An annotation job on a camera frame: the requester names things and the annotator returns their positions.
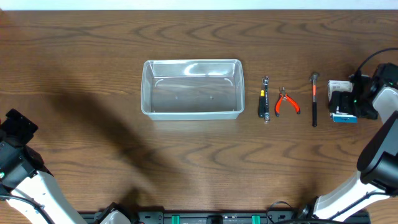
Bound white blue tool box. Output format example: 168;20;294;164
327;80;358;123

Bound small hammer black handle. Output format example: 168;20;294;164
309;72;319;128

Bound yellow black screwdriver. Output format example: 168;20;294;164
258;90;266;118

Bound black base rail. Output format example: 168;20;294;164
79;202;371;224

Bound clear plastic container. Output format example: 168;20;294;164
141;59;245;121

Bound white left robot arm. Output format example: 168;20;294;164
1;109;86;223

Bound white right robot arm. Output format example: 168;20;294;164
297;63;397;223

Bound red handled pliers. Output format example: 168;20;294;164
274;86;302;118

